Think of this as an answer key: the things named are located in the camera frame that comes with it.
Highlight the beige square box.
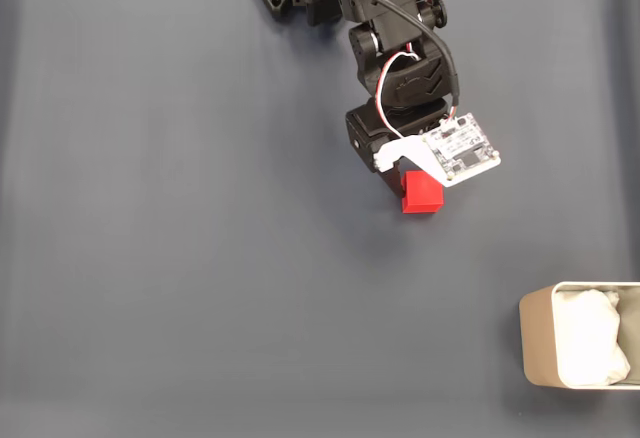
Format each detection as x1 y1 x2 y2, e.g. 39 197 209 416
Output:
518 281 640 390

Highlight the camera board on white mount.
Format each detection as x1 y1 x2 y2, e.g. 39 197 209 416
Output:
372 111 503 189

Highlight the white cloth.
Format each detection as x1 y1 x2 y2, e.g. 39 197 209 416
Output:
553 287 632 388

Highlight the red cube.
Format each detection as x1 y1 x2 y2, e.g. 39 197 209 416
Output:
401 170 446 215

